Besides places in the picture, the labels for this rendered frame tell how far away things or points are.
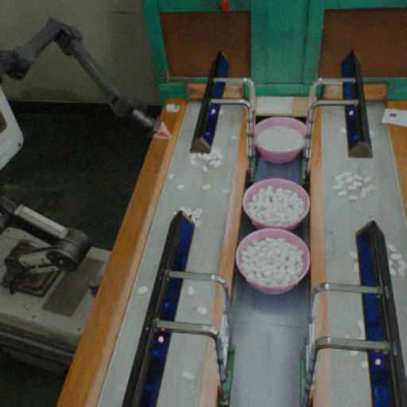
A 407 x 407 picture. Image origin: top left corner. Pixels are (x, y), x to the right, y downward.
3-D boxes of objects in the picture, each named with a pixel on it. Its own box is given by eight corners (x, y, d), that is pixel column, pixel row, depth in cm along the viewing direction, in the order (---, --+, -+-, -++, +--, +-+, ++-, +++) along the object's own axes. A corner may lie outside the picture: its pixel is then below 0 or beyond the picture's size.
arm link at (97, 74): (55, 44, 207) (66, 25, 202) (64, 44, 212) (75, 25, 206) (115, 119, 203) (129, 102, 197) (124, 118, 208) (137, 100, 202)
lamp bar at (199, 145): (189, 153, 173) (187, 137, 168) (212, 64, 215) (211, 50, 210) (211, 154, 172) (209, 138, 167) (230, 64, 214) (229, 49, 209)
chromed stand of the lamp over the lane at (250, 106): (211, 186, 213) (203, 102, 181) (216, 157, 227) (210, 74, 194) (253, 187, 210) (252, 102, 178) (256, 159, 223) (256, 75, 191)
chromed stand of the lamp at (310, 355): (300, 419, 141) (311, 346, 109) (300, 355, 154) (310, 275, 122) (366, 428, 138) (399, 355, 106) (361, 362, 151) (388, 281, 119)
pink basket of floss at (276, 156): (276, 176, 214) (276, 160, 207) (240, 147, 230) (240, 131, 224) (319, 152, 223) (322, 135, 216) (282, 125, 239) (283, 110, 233)
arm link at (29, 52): (43, 29, 208) (52, 10, 203) (70, 48, 213) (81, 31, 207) (-1, 70, 173) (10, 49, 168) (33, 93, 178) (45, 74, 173)
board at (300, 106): (247, 115, 233) (247, 114, 232) (250, 98, 243) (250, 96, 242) (315, 116, 227) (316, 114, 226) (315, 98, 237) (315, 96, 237)
